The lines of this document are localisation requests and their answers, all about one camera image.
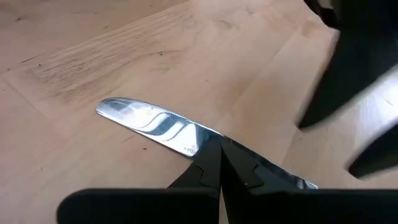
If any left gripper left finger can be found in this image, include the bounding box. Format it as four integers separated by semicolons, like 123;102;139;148
57;136;222;224

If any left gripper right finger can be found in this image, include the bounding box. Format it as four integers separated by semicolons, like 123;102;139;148
220;138;398;224

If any silver table knife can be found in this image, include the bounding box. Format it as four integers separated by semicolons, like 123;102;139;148
95;96;320;190

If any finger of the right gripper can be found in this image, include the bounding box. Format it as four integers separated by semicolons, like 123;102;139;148
297;18;398;129
348;124;398;180

